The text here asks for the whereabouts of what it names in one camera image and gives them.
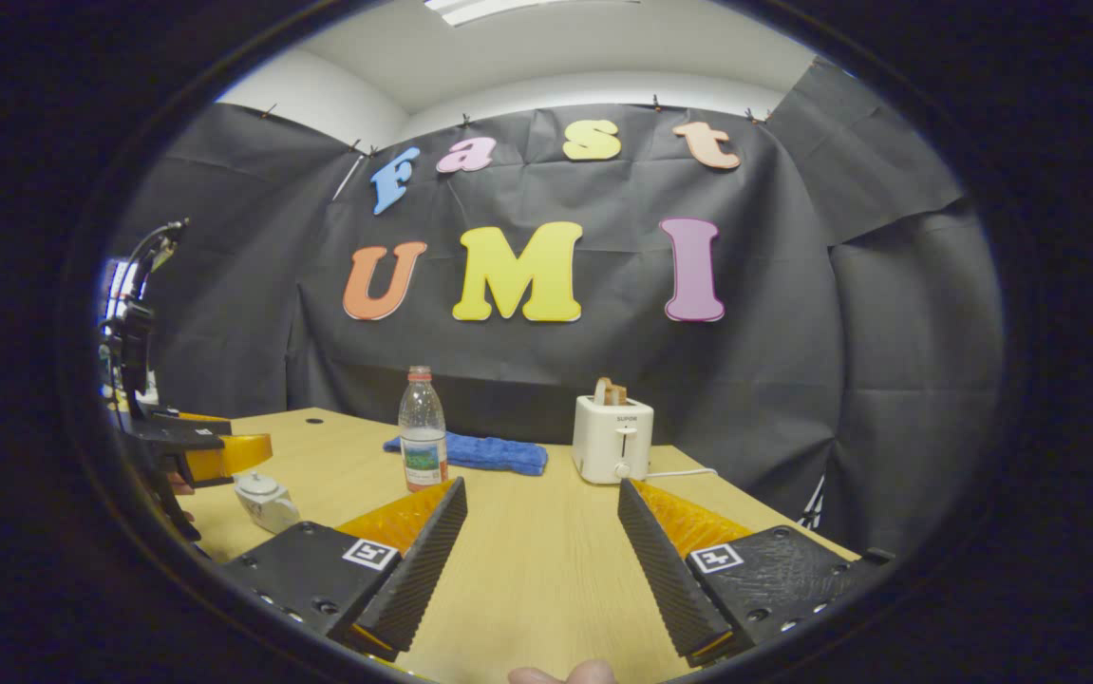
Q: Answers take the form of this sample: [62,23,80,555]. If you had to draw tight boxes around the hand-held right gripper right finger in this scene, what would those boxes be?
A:
[616,478,896,669]

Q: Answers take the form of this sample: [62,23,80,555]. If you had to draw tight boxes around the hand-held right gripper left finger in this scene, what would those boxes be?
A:
[218,476,470,663]

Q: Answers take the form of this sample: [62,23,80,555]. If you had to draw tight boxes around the white floral teacup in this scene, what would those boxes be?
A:
[233,472,301,535]

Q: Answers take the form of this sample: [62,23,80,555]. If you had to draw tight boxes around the clear plastic water bottle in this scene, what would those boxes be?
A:
[399,366,449,492]

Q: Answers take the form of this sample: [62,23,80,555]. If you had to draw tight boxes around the computer monitor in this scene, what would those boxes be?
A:
[104,258,139,324]

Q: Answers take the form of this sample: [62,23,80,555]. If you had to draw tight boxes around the white toaster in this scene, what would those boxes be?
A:
[572,394,654,485]

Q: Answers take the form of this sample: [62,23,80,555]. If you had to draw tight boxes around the blue towel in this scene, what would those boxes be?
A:
[385,432,549,476]

